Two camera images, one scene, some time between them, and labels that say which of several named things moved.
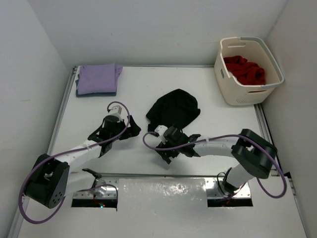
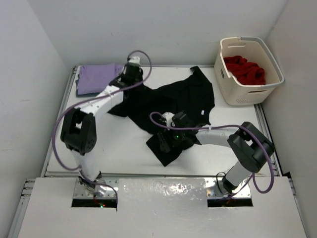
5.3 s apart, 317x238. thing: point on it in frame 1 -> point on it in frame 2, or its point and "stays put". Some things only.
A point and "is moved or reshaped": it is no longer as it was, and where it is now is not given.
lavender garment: [98, 78] stays put
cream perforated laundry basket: [257, 51] stays put
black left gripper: [132, 130] -> [139, 76]
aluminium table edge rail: [54, 137] stays put
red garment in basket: [245, 73] stays put
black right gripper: [165, 155] -> [164, 136]
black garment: [176, 108] is moved or reshaped
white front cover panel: [169, 208] stays put
